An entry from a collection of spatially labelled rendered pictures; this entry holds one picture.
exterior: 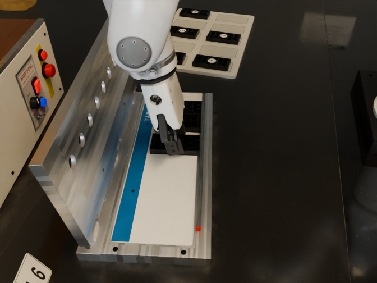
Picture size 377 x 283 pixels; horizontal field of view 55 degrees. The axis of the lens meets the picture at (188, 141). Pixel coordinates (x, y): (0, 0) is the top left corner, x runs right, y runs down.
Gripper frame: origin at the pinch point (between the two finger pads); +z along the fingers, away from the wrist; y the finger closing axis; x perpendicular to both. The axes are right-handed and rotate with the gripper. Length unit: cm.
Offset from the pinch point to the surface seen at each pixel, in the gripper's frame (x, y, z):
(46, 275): 16.7, -28.5, -0.8
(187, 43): 1.0, 46.9, 3.5
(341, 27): -48, 63, 15
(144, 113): 8.2, 10.5, 0.9
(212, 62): -6.7, 33.9, 3.9
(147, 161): 5.5, -4.7, 1.4
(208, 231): -6.2, -19.8, 3.7
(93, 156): 11.3, -11.4, -7.6
